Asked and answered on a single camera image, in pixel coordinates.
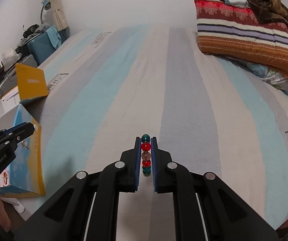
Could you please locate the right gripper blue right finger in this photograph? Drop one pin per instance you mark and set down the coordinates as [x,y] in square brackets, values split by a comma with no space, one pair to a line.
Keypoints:
[168,175]

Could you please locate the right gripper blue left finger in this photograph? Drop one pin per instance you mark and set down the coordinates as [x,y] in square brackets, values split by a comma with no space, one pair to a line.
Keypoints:
[122,175]

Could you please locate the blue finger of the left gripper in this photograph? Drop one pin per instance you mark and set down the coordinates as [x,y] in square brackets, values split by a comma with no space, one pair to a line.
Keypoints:
[31,132]
[21,131]

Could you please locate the pearl bead jewelry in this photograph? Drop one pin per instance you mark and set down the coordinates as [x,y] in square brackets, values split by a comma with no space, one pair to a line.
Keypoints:
[25,144]

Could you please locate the white cardboard box blue trim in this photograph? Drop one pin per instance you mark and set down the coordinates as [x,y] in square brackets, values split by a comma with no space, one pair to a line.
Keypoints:
[22,178]

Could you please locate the grey suitcase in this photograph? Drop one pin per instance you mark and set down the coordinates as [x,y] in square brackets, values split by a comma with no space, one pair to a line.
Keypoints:
[8,78]

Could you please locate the striped bed sheet mattress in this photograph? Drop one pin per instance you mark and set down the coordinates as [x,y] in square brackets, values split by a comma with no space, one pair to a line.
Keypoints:
[110,86]

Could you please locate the teal suitcase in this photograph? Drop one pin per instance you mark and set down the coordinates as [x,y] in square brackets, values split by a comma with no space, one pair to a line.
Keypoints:
[40,47]

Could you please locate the light blue cloth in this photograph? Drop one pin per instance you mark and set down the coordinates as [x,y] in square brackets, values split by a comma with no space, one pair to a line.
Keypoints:
[54,37]

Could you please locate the blue desk lamp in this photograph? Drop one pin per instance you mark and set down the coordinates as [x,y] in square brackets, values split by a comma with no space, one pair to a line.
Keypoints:
[46,5]

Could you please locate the floral light pillow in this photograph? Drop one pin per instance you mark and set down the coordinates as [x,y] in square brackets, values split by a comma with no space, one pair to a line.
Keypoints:
[279,77]

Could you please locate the beige curtain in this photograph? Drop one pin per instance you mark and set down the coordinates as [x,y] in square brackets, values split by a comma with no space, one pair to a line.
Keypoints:
[58,15]

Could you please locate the striped colourful pillow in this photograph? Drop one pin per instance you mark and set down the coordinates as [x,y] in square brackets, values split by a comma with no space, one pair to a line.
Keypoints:
[226,30]

